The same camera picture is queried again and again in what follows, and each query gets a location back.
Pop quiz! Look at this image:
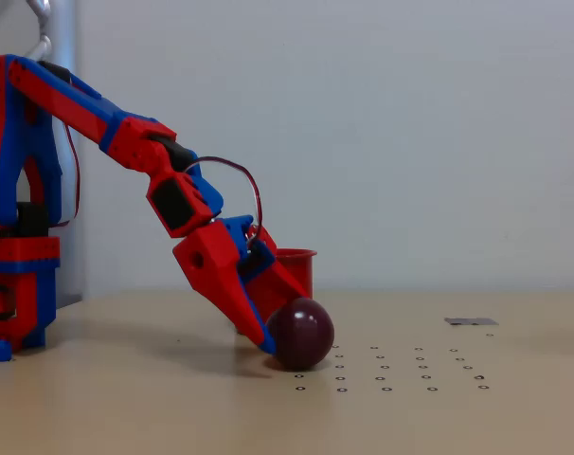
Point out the red plastic cup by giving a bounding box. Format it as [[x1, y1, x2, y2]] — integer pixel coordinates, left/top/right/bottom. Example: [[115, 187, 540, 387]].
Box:
[[234, 248, 318, 336]]

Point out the red white gripper servo cable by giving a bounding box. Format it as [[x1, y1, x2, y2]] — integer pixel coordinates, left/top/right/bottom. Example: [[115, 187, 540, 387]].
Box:
[[181, 155, 264, 252]]

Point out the silver metal frame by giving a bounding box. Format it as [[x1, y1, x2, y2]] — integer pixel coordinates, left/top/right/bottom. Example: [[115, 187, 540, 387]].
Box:
[[0, 0, 85, 309]]

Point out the grey tape patch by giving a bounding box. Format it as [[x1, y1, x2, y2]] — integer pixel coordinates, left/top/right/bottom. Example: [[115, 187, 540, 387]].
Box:
[[443, 317, 500, 327]]

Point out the dark purple plum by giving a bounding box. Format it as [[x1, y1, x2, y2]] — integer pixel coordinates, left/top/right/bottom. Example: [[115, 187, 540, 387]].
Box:
[[266, 297, 335, 372]]

